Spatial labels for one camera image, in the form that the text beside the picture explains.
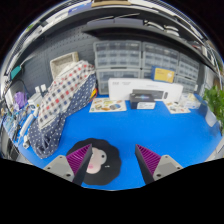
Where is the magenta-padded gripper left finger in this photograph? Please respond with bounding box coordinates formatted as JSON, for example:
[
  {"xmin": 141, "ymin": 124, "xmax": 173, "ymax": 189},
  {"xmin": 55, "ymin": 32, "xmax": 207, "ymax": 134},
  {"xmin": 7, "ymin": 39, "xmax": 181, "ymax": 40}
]
[{"xmin": 44, "ymin": 144, "xmax": 95, "ymax": 187}]

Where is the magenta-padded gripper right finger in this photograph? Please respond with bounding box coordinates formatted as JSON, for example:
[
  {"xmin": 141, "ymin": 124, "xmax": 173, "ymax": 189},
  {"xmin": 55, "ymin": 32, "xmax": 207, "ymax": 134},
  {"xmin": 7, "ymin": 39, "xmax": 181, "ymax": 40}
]
[{"xmin": 134, "ymin": 144, "xmax": 184, "ymax": 185}]

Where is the beige computer mouse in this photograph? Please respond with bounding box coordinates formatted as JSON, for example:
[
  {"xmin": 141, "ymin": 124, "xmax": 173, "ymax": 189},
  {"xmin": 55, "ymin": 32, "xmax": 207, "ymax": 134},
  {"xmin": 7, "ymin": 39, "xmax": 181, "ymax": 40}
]
[{"xmin": 85, "ymin": 147, "xmax": 109, "ymax": 175}]

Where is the black round mouse pad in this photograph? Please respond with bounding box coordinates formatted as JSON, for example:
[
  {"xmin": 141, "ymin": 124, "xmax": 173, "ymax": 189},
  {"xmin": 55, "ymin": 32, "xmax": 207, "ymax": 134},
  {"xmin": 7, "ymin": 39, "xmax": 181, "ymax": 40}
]
[{"xmin": 65, "ymin": 137, "xmax": 122, "ymax": 187}]

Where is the navy white-dotted cloth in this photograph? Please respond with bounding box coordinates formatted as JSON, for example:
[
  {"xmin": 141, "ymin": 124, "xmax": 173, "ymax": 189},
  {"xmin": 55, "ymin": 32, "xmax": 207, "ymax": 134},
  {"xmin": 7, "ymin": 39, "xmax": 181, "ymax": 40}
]
[{"xmin": 27, "ymin": 73, "xmax": 98, "ymax": 160}]

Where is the picture sticker sheet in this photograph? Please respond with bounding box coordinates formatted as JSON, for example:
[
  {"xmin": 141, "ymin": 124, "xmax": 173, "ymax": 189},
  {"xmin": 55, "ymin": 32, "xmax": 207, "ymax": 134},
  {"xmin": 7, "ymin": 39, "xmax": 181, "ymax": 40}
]
[
  {"xmin": 163, "ymin": 100, "xmax": 192, "ymax": 115},
  {"xmin": 88, "ymin": 97, "xmax": 128, "ymax": 114}
]

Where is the small black box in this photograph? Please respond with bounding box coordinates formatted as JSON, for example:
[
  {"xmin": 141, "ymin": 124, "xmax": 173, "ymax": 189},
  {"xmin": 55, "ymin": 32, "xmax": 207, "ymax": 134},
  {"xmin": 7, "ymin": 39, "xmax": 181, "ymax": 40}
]
[{"xmin": 129, "ymin": 93, "xmax": 156, "ymax": 110}]

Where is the white and blue box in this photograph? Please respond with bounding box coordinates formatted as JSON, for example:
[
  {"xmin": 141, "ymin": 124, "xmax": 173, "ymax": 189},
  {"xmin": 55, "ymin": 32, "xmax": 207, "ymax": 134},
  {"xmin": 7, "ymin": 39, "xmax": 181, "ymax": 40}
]
[{"xmin": 179, "ymin": 93, "xmax": 203, "ymax": 109}]

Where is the red blue checkered cloth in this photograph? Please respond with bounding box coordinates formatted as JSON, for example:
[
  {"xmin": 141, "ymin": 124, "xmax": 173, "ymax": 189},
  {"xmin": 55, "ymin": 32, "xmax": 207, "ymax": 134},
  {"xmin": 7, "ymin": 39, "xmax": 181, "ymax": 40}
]
[{"xmin": 37, "ymin": 59, "xmax": 97, "ymax": 129}]

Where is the long white keyboard box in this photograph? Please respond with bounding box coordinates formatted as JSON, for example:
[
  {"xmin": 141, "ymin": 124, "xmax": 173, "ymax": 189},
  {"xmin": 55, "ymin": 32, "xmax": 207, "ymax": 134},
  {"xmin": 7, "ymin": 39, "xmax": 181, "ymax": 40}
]
[{"xmin": 107, "ymin": 77, "xmax": 184, "ymax": 103}]

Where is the clear drawer cabinet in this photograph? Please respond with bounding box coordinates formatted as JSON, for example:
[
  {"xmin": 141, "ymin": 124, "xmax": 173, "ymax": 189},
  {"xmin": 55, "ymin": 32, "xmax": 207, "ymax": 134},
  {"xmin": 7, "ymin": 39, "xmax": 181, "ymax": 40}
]
[
  {"xmin": 140, "ymin": 68, "xmax": 156, "ymax": 81},
  {"xmin": 178, "ymin": 53, "xmax": 201, "ymax": 81},
  {"xmin": 93, "ymin": 40, "xmax": 142, "ymax": 69},
  {"xmin": 141, "ymin": 42, "xmax": 181, "ymax": 73},
  {"xmin": 174, "ymin": 75, "xmax": 198, "ymax": 94},
  {"xmin": 95, "ymin": 68, "xmax": 142, "ymax": 95}
]

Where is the purple small object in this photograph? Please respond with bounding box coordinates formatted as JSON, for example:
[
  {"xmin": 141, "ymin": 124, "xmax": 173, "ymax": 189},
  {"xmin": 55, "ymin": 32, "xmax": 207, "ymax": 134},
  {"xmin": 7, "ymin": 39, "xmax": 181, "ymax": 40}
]
[{"xmin": 13, "ymin": 91, "xmax": 28, "ymax": 109}]

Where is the yellow card box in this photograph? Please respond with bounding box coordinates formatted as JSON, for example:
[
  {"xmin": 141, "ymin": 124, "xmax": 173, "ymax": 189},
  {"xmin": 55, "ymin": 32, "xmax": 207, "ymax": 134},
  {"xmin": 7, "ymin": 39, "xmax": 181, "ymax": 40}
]
[{"xmin": 151, "ymin": 66, "xmax": 176, "ymax": 84}]

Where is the green potted plant white pot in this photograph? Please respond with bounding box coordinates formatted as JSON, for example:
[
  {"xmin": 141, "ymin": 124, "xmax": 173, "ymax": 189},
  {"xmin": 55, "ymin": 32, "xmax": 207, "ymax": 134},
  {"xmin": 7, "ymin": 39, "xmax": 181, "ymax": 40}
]
[{"xmin": 201, "ymin": 84, "xmax": 224, "ymax": 134}]

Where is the white woven basket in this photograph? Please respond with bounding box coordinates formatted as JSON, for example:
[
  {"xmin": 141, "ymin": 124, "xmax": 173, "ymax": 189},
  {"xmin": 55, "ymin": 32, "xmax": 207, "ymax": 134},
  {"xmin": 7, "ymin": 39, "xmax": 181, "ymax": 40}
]
[{"xmin": 49, "ymin": 51, "xmax": 80, "ymax": 79}]

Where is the teal small object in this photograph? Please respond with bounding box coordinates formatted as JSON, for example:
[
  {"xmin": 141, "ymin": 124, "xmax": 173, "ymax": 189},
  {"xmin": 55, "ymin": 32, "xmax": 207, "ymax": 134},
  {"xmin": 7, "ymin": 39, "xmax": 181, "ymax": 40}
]
[{"xmin": 9, "ymin": 64, "xmax": 23, "ymax": 80}]

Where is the dark wall shelf unit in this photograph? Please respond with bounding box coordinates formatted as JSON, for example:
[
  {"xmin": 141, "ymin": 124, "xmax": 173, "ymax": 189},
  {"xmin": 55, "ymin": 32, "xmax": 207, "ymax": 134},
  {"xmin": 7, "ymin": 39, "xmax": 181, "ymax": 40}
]
[{"xmin": 19, "ymin": 0, "xmax": 221, "ymax": 68}]

